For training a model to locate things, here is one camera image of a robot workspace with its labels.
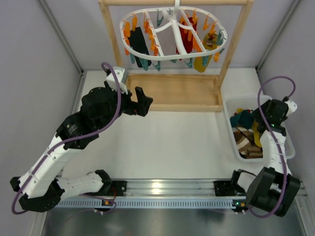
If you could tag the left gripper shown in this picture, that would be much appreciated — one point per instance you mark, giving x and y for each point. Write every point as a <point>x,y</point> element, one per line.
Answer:
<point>137,105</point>

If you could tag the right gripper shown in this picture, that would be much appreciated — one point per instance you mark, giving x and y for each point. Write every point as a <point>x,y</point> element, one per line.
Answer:
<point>259,120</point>

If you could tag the yellow sock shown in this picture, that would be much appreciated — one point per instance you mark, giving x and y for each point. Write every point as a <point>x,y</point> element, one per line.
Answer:
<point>256,134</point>
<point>210,43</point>

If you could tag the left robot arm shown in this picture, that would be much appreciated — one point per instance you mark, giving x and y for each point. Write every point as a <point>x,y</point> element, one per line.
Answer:
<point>40,189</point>

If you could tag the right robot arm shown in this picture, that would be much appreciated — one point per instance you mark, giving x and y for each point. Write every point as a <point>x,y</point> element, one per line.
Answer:
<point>260,134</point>

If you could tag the wooden hanger stand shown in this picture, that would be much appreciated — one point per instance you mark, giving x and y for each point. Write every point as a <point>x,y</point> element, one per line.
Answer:
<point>171,79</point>

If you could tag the yellow sock in basket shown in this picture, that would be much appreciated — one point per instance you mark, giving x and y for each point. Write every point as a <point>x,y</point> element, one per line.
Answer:
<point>256,134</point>

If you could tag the teal sock in basket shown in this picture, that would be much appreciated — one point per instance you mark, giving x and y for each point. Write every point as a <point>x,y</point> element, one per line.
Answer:
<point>243,119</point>

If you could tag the white plastic basket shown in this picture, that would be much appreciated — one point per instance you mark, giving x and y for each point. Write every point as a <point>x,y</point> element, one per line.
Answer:
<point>250,102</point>

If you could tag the black sock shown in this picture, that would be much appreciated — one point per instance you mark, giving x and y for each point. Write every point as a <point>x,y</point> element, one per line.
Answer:
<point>138,43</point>

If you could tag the red sock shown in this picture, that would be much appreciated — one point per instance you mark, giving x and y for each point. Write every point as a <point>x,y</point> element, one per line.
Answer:
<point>186,35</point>

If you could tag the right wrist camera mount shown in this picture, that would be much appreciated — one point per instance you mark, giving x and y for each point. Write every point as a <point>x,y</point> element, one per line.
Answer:
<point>292,107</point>

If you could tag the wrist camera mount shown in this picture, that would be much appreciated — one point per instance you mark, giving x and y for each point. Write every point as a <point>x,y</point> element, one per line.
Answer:
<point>121,75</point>
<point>292,107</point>

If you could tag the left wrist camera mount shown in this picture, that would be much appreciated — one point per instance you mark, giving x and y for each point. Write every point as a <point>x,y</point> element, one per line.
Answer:
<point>121,75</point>

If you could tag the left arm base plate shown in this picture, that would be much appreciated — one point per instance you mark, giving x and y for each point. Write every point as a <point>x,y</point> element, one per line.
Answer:
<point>117,189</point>

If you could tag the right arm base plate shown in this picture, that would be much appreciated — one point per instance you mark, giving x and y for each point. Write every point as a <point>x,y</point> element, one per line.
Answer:
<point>224,188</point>

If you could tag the aluminium rail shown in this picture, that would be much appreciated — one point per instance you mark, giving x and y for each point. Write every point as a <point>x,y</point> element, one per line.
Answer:
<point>169,188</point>

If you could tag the grey slotted cable duct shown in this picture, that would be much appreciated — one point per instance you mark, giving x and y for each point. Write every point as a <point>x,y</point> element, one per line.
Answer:
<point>153,203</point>

